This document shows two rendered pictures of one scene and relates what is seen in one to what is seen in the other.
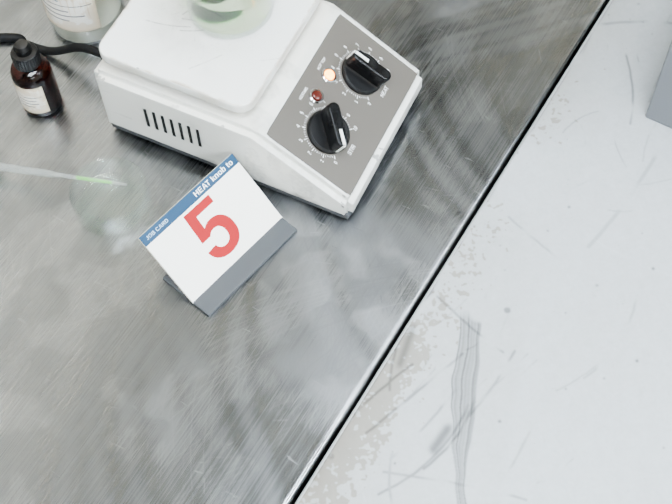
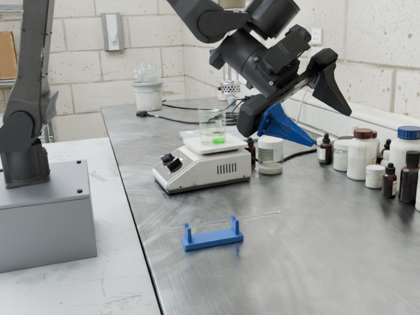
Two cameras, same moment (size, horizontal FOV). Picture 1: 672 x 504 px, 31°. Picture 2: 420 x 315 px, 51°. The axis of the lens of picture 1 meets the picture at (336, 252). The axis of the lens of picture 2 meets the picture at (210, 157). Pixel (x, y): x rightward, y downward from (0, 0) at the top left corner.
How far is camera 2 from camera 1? 1.43 m
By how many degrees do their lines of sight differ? 95
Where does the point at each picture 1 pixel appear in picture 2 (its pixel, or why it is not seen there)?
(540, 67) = (140, 212)
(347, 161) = (160, 165)
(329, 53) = (185, 159)
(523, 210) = (112, 194)
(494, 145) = (134, 198)
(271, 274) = not seen: hidden behind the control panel
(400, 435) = (104, 169)
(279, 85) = (186, 150)
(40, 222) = not seen: hidden behind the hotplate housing
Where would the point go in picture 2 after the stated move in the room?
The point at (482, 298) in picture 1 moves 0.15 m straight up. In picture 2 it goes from (106, 184) to (99, 120)
